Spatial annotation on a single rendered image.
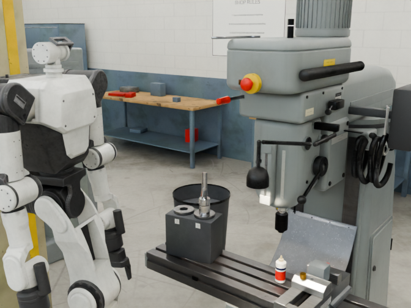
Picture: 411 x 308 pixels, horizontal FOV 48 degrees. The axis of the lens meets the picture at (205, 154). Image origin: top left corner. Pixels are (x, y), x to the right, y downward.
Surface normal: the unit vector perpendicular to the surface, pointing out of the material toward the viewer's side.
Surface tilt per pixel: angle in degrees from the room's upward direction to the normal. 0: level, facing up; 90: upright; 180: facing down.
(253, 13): 90
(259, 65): 90
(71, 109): 90
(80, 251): 115
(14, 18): 90
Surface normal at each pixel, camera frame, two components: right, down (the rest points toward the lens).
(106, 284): 0.86, -0.31
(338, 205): -0.61, 0.21
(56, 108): 0.44, 0.15
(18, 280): -0.33, 0.21
